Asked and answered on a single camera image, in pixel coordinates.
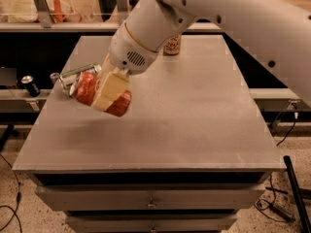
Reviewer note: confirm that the black soda can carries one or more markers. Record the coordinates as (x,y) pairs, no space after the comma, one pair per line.
(29,83)

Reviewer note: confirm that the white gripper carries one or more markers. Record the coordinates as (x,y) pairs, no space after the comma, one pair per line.
(127,52)

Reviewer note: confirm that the lower drawer with knob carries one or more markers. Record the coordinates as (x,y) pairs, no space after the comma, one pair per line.
(151,224)

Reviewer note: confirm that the small clear glass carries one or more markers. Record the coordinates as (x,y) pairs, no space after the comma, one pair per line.
(54,77)

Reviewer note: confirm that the green soda can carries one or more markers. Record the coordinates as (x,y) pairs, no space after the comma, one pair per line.
(68,78)

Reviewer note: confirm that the drawer with knob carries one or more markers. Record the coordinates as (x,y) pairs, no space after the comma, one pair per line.
(151,224)
(102,198)

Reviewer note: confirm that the middle metal bracket post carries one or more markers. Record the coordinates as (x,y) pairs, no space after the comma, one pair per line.
(122,10)

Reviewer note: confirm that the white orange plastic bag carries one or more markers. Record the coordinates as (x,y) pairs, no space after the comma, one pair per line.
(25,11)

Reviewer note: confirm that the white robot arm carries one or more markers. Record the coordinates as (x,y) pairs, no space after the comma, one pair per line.
(276,33)

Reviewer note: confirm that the gold LaCroix can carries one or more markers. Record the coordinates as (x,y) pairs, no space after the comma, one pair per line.
(173,46)

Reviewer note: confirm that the red coke can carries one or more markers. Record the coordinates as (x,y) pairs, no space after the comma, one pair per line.
(83,91)

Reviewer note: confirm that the grey drawer cabinet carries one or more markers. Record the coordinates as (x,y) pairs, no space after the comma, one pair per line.
(191,123)

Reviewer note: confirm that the black pole right floor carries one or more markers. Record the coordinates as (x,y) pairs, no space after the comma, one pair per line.
(304,218)

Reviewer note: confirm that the clear acrylic panel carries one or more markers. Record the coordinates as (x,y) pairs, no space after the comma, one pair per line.
(89,9)

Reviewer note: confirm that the left metal bracket post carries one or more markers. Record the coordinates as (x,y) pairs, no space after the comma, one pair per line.
(43,11)

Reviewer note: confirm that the upper drawer with knob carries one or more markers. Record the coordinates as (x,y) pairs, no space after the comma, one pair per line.
(102,198)

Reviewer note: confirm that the metal bracket post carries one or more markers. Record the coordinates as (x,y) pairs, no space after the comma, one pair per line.
(43,11)
(122,10)

